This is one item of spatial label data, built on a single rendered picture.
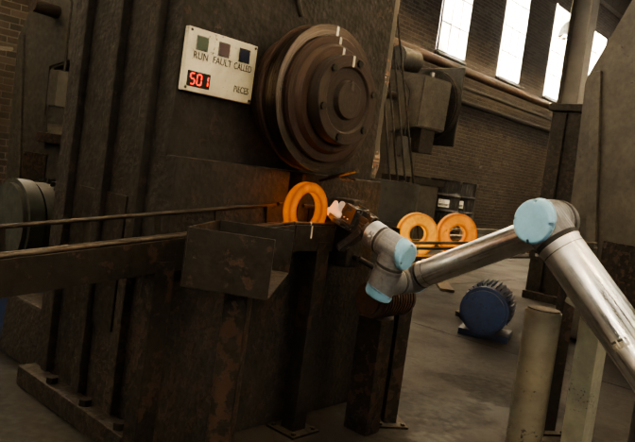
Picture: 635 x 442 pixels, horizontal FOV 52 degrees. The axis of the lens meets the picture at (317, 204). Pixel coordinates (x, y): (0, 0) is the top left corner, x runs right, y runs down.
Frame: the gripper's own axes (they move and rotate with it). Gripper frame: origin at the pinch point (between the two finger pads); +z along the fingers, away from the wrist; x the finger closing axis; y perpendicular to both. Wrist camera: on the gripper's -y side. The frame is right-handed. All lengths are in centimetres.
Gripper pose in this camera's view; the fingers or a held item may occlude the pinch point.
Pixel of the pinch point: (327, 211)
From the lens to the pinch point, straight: 225.3
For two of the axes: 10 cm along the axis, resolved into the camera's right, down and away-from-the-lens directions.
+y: 3.6, -9.0, -2.6
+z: -6.5, -4.4, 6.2
